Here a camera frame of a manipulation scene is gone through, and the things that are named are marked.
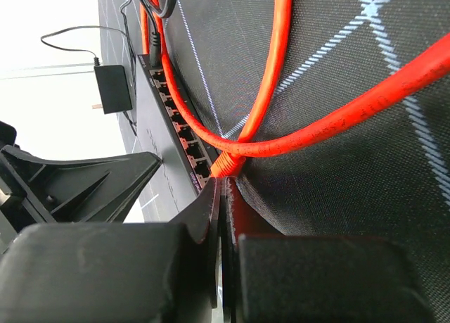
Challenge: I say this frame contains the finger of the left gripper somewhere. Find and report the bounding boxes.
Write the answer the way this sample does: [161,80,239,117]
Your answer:
[1,122,162,252]

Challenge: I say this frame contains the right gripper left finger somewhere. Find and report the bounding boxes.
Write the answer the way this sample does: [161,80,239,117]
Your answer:
[1,178,220,322]

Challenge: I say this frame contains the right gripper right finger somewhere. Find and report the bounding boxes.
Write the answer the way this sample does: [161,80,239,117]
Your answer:
[221,178,432,322]

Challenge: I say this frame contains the black network switch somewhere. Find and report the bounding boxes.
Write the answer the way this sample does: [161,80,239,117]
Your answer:
[136,55,218,222]

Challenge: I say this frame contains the long orange ethernet cable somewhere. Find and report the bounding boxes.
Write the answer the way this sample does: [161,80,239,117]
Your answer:
[139,0,450,178]

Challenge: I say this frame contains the small black plug adapter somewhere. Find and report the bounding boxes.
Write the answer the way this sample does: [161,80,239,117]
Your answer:
[94,57,132,115]

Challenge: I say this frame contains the black grid mat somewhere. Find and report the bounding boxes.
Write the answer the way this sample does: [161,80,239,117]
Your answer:
[96,0,450,323]

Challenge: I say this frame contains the thin black adapter cable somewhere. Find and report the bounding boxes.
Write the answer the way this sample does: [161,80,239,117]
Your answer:
[40,0,180,127]

